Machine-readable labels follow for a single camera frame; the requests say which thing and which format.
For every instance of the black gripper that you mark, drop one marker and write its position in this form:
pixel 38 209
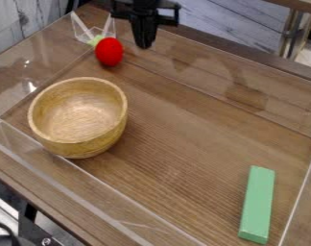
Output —
pixel 144 14

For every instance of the red felt strawberry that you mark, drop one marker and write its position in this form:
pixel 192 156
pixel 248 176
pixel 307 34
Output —
pixel 107 50

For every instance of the wooden bowl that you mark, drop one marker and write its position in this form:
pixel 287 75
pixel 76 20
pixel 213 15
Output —
pixel 78 117

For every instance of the metal table leg background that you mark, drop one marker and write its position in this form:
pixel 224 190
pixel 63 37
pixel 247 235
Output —
pixel 295 35

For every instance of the green rectangular block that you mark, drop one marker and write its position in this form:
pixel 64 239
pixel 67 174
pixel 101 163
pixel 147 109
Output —
pixel 255 220

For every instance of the clear acrylic corner bracket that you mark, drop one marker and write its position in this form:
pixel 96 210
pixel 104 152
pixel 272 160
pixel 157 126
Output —
pixel 91 35

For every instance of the clear acrylic tray wall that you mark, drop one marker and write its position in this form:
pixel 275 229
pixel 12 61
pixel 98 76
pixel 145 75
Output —
pixel 92 211

